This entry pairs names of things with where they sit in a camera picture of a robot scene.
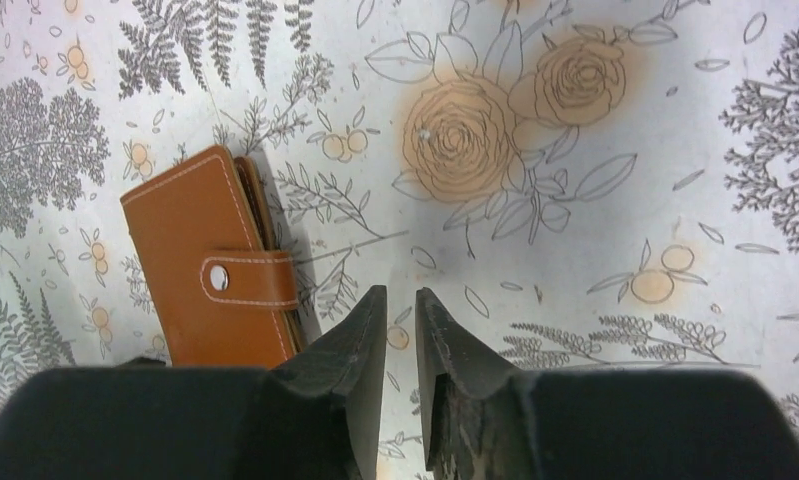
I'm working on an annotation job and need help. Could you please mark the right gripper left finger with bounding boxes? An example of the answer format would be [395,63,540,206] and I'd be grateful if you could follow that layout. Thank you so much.
[0,285,388,479]

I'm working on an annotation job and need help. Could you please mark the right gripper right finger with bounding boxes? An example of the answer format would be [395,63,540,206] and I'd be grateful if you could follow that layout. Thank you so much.
[415,288,799,479]

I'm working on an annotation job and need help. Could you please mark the brown leather card holder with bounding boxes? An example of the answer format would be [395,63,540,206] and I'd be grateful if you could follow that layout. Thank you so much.
[121,145,306,368]

